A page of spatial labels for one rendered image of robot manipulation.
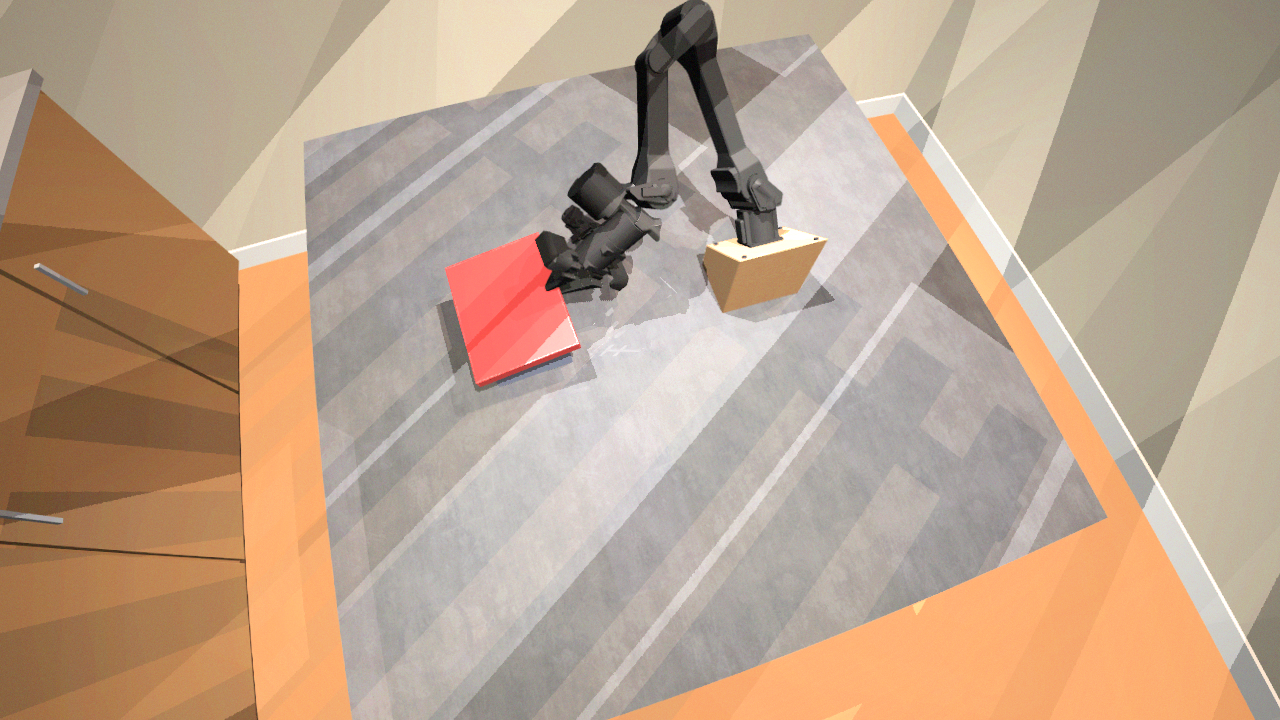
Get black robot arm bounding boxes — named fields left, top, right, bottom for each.
left=568, top=0, right=783, bottom=251

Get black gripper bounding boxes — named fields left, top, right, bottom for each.
left=535, top=222, right=628, bottom=293

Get red box lid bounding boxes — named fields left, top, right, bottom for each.
left=445, top=232, right=581, bottom=387

